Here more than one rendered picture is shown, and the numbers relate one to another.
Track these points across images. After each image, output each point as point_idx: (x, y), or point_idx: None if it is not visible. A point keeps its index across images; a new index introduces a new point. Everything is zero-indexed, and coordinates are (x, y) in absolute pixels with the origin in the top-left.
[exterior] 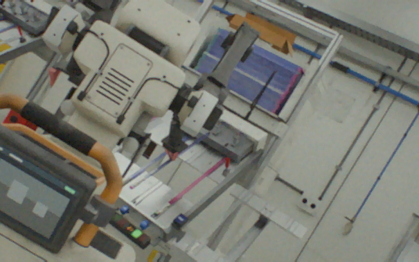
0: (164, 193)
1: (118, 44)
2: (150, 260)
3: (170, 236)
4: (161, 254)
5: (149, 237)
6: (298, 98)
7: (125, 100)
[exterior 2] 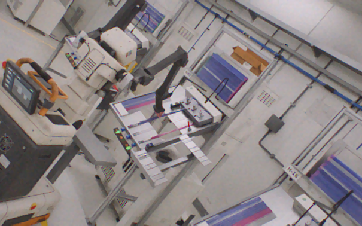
0: (151, 133)
1: (93, 48)
2: None
3: None
4: None
5: None
6: (242, 95)
7: (91, 71)
